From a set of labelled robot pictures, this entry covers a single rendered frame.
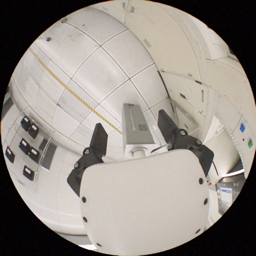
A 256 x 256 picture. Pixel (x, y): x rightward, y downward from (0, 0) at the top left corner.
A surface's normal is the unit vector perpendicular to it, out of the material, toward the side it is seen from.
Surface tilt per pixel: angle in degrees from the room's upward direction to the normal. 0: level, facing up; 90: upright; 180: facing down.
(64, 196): 90
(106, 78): 0
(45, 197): 90
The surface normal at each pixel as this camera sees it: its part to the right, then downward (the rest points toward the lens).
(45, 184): 0.81, -0.48
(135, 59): 0.10, 0.69
